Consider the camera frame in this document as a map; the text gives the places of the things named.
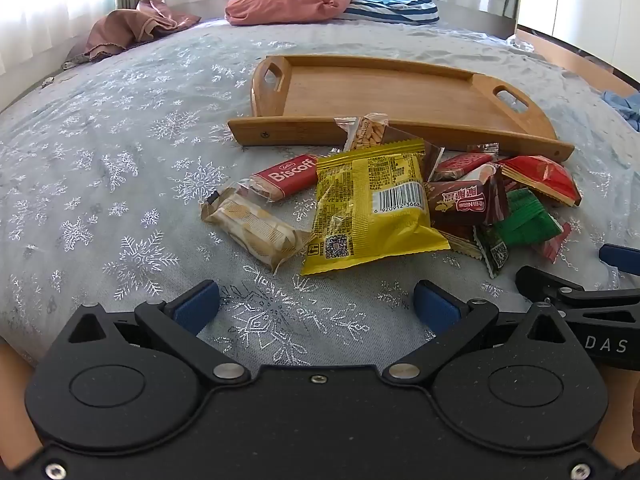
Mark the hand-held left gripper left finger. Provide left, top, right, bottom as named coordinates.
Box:
left=65, top=280, right=251, bottom=386

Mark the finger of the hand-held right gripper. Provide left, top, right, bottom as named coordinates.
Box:
left=515, top=265, right=640, bottom=313
left=599, top=243, right=640, bottom=277

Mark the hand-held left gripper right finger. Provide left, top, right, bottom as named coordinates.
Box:
left=382, top=280, right=576, bottom=386

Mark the beige wafer packet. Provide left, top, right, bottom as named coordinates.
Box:
left=201, top=186, right=313, bottom=273

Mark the red wedge packet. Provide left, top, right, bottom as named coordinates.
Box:
left=500, top=156, right=582, bottom=207

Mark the yellow snack packet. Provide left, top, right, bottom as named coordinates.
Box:
left=300, top=139, right=452, bottom=277

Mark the red wafer packet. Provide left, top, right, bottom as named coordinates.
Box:
left=431, top=152, right=496, bottom=182

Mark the long brown chocolate bar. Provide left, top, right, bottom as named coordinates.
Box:
left=382, top=126, right=446, bottom=181

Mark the red biscuit packet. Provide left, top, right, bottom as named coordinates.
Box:
left=237, top=154, right=321, bottom=202

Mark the wooden tray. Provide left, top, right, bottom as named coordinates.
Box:
left=227, top=54, right=576, bottom=163

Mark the dark green small packet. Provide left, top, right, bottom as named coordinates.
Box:
left=474, top=225, right=512, bottom=279

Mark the brown chocolate packet red label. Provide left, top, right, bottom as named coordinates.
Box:
left=425, top=170, right=511, bottom=227

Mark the light blue cloth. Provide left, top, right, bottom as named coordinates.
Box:
left=600, top=89, right=640, bottom=133

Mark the clear peanut packet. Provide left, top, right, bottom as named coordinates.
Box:
left=334, top=113, right=390, bottom=153

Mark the crumpled clear plastic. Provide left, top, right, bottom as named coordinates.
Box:
left=505, top=34, right=537, bottom=54

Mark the brownish pink cloth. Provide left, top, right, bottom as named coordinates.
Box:
left=82, top=0, right=202, bottom=63

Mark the pink pillow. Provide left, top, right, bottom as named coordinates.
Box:
left=224, top=0, right=357, bottom=27

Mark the wooden bed frame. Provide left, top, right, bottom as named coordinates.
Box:
left=515, top=27, right=640, bottom=95

